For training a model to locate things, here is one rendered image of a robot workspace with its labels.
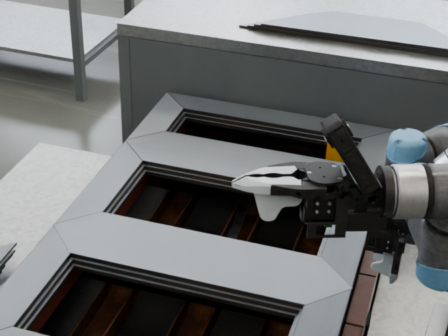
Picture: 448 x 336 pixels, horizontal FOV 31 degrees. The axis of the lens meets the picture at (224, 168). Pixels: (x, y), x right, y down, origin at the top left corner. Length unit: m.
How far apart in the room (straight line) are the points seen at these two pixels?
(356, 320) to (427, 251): 0.68
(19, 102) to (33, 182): 2.15
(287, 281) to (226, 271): 0.14
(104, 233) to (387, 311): 0.72
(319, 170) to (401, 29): 1.60
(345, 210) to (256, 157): 1.24
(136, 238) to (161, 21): 0.93
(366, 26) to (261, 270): 1.04
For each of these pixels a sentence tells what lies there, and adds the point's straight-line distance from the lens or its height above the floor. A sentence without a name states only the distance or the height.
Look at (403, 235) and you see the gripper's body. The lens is 1.73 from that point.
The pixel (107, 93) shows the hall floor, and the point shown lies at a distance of 4.58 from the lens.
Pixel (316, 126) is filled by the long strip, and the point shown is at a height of 0.85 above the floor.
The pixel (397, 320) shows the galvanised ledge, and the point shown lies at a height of 0.68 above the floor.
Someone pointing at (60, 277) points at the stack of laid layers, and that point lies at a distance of 1.93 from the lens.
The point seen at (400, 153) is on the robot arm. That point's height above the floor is 1.24.
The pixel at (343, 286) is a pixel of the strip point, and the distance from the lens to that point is 1.88.
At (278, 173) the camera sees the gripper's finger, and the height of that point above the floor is 1.46.
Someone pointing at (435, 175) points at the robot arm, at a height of 1.47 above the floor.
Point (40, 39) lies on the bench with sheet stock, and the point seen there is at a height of 0.23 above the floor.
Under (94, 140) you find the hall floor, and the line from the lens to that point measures 4.13.
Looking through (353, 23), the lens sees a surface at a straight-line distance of 2.67.
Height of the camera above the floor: 2.04
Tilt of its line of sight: 32 degrees down
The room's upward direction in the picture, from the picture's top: 2 degrees clockwise
